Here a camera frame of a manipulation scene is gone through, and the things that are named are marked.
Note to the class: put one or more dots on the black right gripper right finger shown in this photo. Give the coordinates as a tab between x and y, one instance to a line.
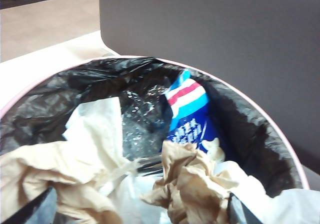
241	212

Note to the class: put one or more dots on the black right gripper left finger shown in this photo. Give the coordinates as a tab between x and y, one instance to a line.
32	209

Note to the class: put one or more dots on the large tan paper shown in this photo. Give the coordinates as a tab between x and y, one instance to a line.
50	164

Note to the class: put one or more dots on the round brown paper ball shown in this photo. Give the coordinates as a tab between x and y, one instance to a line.
190	184

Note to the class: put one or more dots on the black trash bag liner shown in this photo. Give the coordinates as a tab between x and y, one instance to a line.
250	139

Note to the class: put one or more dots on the pink ribbed trash bin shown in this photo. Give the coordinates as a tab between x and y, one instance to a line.
190	66

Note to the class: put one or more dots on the blue white snack wrapper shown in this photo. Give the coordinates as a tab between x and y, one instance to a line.
192	114

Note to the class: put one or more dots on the glossy clear plastic film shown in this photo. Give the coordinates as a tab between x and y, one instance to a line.
140	124

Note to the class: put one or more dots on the grey-brown desk partition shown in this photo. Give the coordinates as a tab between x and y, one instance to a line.
212	21

